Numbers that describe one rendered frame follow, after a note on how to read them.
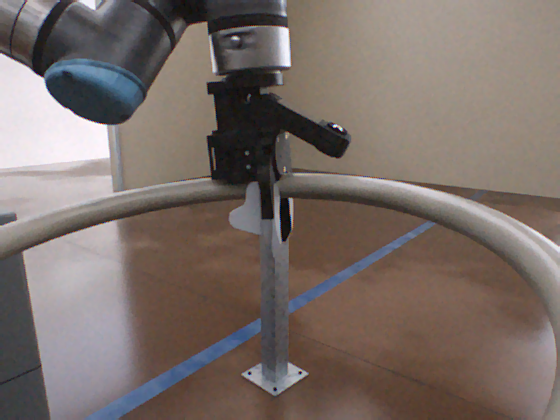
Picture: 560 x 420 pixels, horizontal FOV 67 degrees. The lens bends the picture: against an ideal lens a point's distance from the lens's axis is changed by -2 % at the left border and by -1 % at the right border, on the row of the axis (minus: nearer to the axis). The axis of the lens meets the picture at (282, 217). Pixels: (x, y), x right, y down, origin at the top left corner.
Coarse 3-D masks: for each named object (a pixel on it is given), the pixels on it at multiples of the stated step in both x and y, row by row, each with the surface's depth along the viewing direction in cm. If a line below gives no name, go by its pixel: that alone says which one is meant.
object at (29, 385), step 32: (0, 224) 100; (0, 288) 102; (0, 320) 104; (32, 320) 110; (0, 352) 105; (32, 352) 111; (0, 384) 106; (32, 384) 112; (0, 416) 107; (32, 416) 114
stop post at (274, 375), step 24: (288, 240) 163; (264, 264) 164; (288, 264) 166; (264, 288) 166; (288, 288) 169; (264, 312) 169; (288, 312) 171; (264, 336) 172; (264, 360) 175; (264, 384) 171; (288, 384) 171
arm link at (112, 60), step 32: (0, 0) 40; (32, 0) 41; (64, 0) 42; (128, 0) 45; (0, 32) 41; (32, 32) 41; (64, 32) 41; (96, 32) 42; (128, 32) 44; (160, 32) 47; (32, 64) 43; (64, 64) 41; (96, 64) 41; (128, 64) 43; (160, 64) 48; (64, 96) 44; (96, 96) 43; (128, 96) 44
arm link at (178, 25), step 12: (156, 0) 46; (168, 0) 47; (180, 0) 47; (168, 12) 47; (180, 12) 49; (192, 12) 48; (168, 24) 48; (180, 24) 50; (192, 24) 52; (180, 36) 51
